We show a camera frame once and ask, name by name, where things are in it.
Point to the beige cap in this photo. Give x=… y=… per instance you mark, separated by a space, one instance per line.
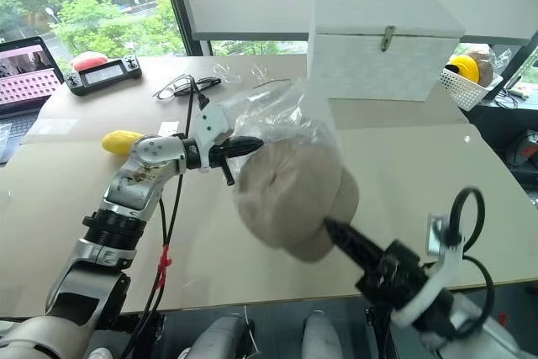
x=290 y=195

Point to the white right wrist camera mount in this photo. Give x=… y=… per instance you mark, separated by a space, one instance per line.
x=441 y=275

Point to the white wooden box with latch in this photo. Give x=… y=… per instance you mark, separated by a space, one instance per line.
x=378 y=56

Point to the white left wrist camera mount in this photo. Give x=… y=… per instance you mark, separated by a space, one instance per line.
x=212 y=121

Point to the grey rounded robot leg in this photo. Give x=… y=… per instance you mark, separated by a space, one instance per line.
x=321 y=338
x=223 y=340

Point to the black window frame post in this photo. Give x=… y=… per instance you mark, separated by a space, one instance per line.
x=176 y=6

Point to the black handheld controller with screen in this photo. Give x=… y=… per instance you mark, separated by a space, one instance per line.
x=103 y=75

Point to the red dome button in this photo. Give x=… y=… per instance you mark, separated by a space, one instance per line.
x=89 y=59

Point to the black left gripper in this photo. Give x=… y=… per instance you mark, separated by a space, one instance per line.
x=222 y=156

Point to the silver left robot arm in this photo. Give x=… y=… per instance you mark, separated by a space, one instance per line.
x=122 y=191

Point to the black and red power tool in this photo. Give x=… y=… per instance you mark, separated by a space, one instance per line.
x=525 y=157

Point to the open laptop with pink screen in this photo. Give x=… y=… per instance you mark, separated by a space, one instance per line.
x=23 y=81

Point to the small white paper label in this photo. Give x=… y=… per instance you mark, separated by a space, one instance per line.
x=169 y=128

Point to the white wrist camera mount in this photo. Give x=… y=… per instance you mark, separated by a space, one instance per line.
x=212 y=121
x=441 y=275

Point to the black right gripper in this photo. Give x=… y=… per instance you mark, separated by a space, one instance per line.
x=393 y=277

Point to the white perforated plastic basket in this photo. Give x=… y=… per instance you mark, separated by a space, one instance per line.
x=466 y=88

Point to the black folded glasses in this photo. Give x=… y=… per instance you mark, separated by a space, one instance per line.
x=202 y=83

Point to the clear safety goggles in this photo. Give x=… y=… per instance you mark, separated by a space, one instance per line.
x=225 y=73

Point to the clear plastic bag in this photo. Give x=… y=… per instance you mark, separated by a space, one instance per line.
x=294 y=115

